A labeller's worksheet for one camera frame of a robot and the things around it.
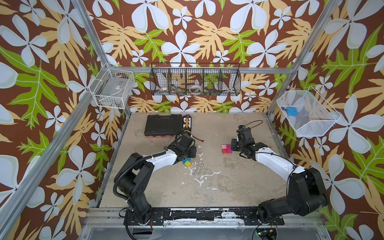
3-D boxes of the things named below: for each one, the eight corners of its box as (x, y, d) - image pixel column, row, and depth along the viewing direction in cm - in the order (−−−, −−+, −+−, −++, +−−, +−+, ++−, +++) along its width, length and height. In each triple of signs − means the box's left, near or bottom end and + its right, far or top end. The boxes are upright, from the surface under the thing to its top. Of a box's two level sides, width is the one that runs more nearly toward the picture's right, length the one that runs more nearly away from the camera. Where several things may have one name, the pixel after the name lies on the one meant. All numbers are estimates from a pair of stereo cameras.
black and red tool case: (144, 139, 106) (142, 134, 102) (149, 118, 119) (147, 114, 114) (181, 139, 106) (181, 134, 102) (182, 119, 119) (182, 114, 115)
